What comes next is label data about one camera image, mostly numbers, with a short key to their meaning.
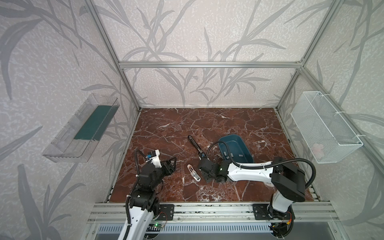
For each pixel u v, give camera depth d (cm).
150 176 61
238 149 97
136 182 60
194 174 85
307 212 75
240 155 94
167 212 73
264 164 49
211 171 64
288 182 44
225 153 94
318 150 72
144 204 55
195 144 97
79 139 64
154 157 71
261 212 73
